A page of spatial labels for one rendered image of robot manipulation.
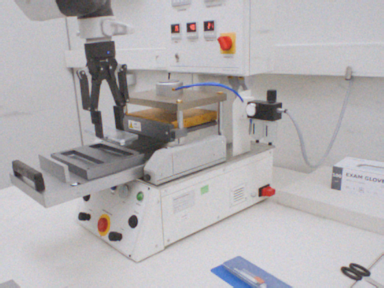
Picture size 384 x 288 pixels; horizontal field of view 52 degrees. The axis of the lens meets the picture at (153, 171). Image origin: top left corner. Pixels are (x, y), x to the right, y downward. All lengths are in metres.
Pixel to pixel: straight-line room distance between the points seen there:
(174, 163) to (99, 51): 0.32
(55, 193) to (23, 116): 1.69
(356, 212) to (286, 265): 0.29
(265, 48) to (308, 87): 0.38
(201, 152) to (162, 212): 0.19
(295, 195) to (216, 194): 0.26
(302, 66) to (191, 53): 0.41
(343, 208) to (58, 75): 1.94
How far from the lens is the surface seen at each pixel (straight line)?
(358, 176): 1.27
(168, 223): 1.00
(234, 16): 1.13
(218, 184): 1.09
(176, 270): 0.95
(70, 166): 0.98
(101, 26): 0.96
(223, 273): 0.94
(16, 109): 2.52
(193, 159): 1.01
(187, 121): 1.06
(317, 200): 1.22
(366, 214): 1.17
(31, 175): 0.90
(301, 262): 1.00
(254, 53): 1.14
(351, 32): 1.44
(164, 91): 1.11
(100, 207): 1.12
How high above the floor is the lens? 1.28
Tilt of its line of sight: 19 degrees down
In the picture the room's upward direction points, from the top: 4 degrees counter-clockwise
